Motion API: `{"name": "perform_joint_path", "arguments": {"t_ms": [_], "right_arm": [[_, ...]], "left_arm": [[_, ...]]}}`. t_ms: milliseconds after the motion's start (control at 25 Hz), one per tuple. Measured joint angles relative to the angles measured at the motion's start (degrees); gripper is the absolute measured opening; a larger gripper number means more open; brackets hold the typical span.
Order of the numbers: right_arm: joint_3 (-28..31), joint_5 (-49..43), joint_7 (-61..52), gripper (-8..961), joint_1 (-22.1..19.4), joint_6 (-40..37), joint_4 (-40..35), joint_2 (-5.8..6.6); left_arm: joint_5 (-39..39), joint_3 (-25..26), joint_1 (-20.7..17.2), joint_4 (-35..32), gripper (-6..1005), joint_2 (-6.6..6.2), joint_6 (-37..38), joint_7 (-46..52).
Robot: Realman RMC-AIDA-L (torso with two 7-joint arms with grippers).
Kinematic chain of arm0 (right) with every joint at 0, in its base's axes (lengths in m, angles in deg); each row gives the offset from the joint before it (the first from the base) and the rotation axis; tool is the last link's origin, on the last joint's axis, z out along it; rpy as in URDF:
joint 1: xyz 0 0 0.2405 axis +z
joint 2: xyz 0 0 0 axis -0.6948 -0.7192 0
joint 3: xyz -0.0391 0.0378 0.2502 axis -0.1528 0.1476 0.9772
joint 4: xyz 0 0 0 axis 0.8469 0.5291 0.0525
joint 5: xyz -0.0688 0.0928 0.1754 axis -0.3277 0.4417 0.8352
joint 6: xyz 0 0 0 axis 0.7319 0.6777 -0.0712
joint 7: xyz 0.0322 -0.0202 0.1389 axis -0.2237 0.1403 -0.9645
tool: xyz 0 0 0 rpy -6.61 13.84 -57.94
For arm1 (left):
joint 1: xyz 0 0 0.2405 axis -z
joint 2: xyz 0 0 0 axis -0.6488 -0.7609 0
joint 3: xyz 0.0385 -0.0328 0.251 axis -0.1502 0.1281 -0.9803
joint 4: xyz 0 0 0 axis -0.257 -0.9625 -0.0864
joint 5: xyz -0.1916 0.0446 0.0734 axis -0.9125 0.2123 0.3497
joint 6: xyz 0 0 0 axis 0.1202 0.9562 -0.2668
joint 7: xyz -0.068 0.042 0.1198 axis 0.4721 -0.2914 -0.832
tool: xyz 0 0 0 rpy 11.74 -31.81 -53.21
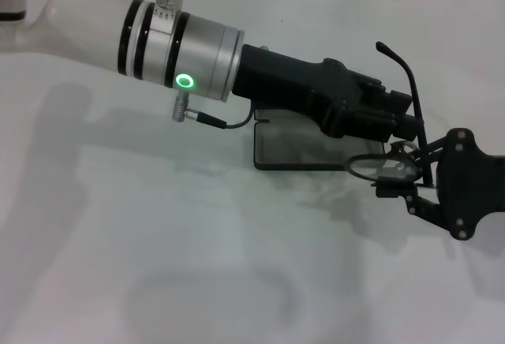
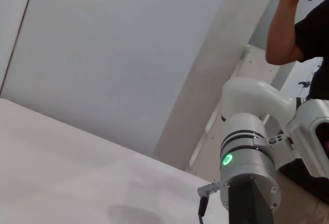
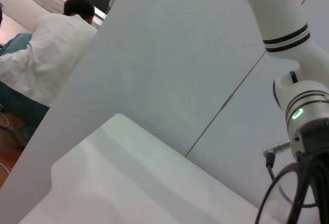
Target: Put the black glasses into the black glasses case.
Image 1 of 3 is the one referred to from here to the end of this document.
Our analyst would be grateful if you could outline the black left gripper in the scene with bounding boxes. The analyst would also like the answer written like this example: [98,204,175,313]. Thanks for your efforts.
[231,43,420,142]

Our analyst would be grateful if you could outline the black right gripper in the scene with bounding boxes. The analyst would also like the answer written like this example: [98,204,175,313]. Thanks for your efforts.
[376,126,505,241]

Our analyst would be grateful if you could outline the black glasses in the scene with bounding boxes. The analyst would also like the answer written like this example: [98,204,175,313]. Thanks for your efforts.
[345,41,437,187]

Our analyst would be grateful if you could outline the black glasses case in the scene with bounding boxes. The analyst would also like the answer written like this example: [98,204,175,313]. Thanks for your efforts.
[252,101,386,171]

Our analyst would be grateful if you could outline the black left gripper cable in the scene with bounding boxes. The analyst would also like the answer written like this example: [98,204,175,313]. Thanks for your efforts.
[170,90,260,130]

